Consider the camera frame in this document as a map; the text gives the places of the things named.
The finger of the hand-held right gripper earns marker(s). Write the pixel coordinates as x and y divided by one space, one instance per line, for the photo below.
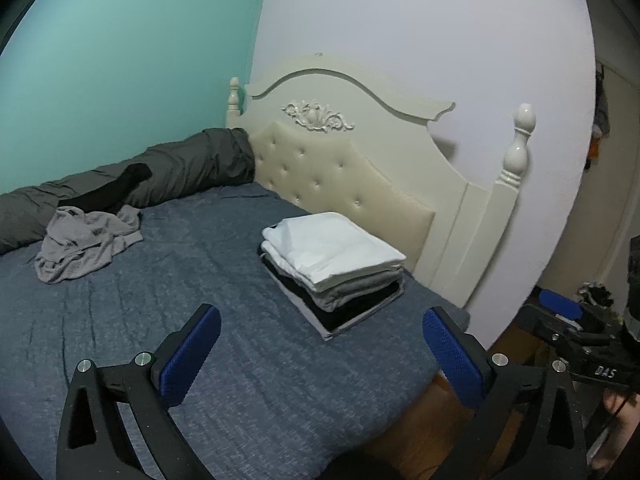
547 325
560 305

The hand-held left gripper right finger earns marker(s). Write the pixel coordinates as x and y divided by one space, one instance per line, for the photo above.
452 360

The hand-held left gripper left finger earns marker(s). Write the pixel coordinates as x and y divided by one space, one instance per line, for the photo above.
192 355

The white polo shirt black trim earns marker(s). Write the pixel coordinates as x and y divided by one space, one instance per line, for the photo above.
330 245

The hanging colourful clothes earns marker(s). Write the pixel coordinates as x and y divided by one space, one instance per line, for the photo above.
600 120

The person's right hand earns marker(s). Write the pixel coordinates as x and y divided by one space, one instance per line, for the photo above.
617 425

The folded light grey garment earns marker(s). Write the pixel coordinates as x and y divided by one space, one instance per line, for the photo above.
327 336

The crumpled grey garment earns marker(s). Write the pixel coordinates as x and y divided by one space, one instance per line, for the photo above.
75 245

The dark grey rolled duvet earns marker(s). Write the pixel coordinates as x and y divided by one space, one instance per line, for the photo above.
190 165

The cream bed headboard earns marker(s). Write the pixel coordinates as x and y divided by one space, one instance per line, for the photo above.
350 175

